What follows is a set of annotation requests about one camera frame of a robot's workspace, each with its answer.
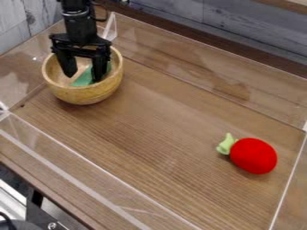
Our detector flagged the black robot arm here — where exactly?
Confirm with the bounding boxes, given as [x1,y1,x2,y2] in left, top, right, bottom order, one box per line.
[49,0,112,84]

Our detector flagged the black cable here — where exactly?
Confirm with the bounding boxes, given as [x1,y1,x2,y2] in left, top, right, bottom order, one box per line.
[0,210,17,230]

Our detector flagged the red plush tomato toy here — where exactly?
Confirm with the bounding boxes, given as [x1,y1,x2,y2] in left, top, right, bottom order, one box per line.
[216,133,277,174]

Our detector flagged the brown wooden bowl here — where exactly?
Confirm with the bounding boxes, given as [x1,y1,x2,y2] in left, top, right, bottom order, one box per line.
[41,48,124,105]

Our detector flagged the green foam block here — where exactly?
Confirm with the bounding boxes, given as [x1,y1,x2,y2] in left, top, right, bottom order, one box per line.
[69,61,113,88]

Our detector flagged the clear acrylic corner bracket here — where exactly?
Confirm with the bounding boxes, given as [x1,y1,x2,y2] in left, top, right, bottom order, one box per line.
[97,12,117,41]

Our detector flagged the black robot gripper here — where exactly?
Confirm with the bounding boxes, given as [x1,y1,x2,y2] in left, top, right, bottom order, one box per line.
[49,8,112,83]

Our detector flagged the black metal table bracket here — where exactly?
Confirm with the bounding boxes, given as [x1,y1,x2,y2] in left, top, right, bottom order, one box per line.
[25,188,81,230]

